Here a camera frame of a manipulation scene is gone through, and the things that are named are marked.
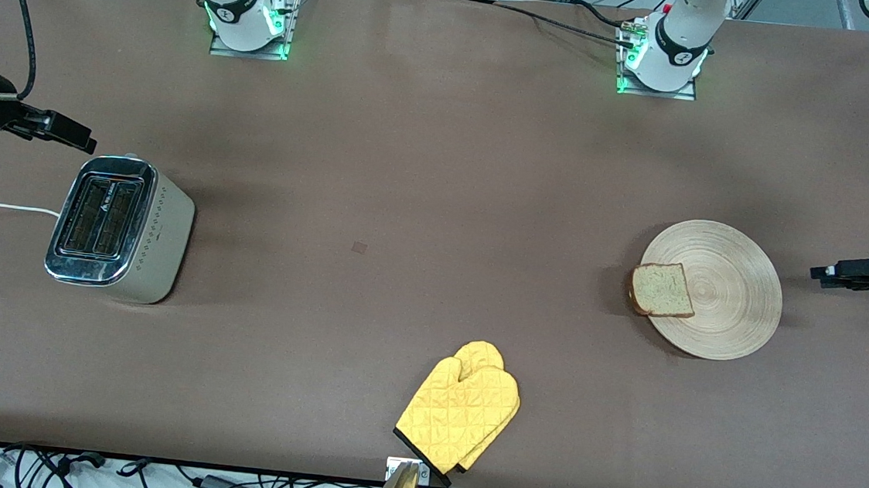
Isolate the round wooden plate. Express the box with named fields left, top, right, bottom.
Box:
left=633, top=216, right=789, bottom=366

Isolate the brown bread slice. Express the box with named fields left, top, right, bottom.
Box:
left=628, top=260, right=700, bottom=321

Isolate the silver two-slot toaster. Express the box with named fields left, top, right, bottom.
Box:
left=41, top=148, right=199, bottom=309

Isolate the yellow quilted oven mitt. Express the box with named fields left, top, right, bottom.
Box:
left=390, top=353, right=523, bottom=488
left=446, top=339, right=527, bottom=478

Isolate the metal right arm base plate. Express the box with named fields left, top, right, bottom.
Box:
left=209, top=0, right=300, bottom=63

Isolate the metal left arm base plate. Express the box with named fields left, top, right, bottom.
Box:
left=615, top=25, right=705, bottom=102

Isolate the thick black table cable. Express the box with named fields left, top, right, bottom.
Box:
left=571, top=0, right=634, bottom=31

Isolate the thin black table cable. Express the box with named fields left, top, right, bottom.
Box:
left=451, top=0, right=639, bottom=49

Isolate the small metal edge bracket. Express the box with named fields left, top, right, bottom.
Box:
left=384, top=457, right=432, bottom=486

